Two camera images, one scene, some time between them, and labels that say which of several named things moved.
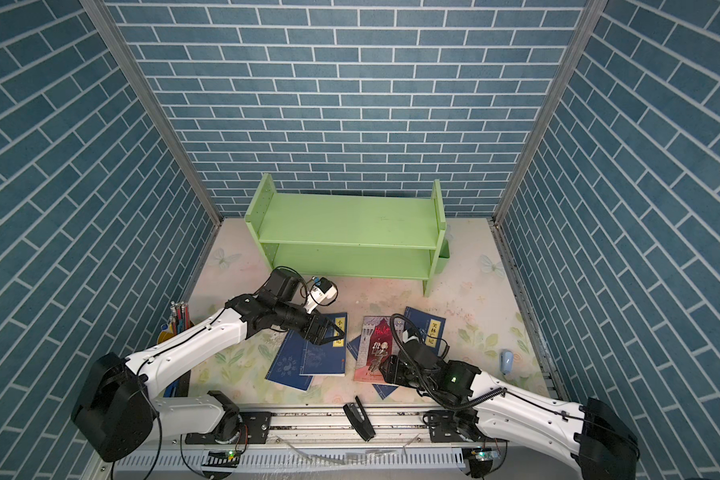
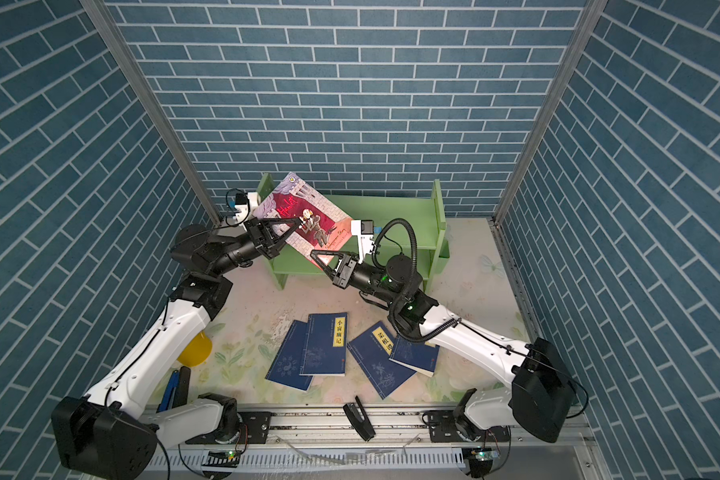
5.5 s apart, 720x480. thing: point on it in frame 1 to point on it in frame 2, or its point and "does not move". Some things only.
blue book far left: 287,365 does not move
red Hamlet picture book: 377,343 to 321,223
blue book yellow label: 328,359 does not move
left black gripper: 318,337 to 260,235
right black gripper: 393,369 to 342,274
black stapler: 359,420 does not move
